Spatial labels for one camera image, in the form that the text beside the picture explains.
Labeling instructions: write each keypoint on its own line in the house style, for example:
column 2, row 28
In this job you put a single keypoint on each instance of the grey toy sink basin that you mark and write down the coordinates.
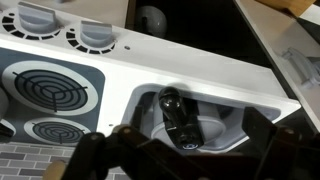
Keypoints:
column 233, row 115

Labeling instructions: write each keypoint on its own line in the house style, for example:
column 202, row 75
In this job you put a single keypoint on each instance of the white toy kitchen unit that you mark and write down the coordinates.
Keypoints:
column 166, row 63

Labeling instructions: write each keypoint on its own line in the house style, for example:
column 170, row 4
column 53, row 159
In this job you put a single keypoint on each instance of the grey fridge door with phone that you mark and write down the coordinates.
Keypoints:
column 266, row 36

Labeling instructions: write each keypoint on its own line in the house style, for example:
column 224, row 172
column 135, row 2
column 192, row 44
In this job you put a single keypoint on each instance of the grey stove knob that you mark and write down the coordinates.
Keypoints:
column 96, row 35
column 35, row 18

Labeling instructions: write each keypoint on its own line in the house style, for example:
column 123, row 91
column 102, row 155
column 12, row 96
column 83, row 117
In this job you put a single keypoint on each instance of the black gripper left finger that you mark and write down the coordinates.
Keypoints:
column 90, row 153

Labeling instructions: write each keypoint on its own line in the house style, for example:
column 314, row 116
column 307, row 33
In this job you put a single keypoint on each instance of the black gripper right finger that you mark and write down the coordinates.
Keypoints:
column 280, row 153

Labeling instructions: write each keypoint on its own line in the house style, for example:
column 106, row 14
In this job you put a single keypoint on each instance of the grey rounded plastic object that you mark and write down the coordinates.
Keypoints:
column 151, row 21

